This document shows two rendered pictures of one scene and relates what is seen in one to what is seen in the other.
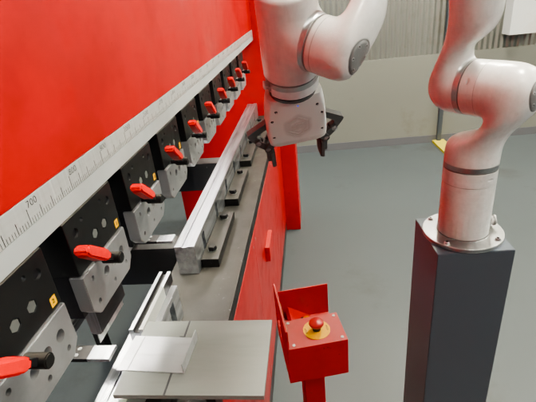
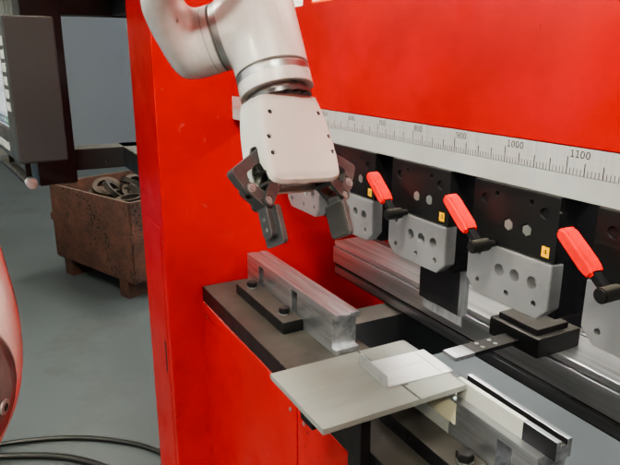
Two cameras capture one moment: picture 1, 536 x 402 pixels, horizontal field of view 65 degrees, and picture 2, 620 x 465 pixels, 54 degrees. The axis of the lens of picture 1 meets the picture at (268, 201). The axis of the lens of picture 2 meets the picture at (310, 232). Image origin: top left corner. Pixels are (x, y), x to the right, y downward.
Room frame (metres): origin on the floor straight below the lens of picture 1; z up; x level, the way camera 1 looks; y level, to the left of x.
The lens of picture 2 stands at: (1.27, -0.43, 1.50)
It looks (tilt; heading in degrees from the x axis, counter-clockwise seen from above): 16 degrees down; 145
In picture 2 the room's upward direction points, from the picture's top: straight up
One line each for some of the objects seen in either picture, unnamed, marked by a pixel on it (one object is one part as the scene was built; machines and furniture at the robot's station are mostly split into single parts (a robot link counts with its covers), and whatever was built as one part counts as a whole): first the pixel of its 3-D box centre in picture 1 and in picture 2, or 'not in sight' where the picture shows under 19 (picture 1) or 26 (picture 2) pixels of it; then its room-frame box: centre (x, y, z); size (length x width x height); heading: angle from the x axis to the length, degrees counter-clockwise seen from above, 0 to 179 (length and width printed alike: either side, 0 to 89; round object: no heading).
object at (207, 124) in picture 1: (196, 114); not in sight; (1.38, 0.20, 1.26); 0.15 x 0.09 x 0.17; 173
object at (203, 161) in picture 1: (164, 176); not in sight; (2.00, 0.51, 0.81); 0.64 x 0.08 x 0.14; 83
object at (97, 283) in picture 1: (78, 248); (436, 211); (0.59, 0.31, 1.26); 0.15 x 0.09 x 0.17; 173
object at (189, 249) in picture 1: (232, 157); not in sight; (1.86, 0.14, 0.92); 1.68 x 0.06 x 0.10; 173
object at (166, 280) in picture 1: (152, 302); (509, 413); (0.78, 0.28, 0.99); 0.20 x 0.03 x 0.03; 173
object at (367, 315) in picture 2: not in sight; (437, 321); (0.21, 0.74, 0.81); 0.64 x 0.08 x 0.14; 83
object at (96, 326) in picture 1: (105, 301); (443, 290); (0.61, 0.31, 1.13); 0.10 x 0.02 x 0.10; 173
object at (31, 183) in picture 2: not in sight; (17, 162); (-0.72, -0.09, 1.20); 0.45 x 0.03 x 0.08; 178
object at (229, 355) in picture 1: (199, 356); (366, 381); (0.59, 0.16, 1.00); 0.26 x 0.18 x 0.01; 83
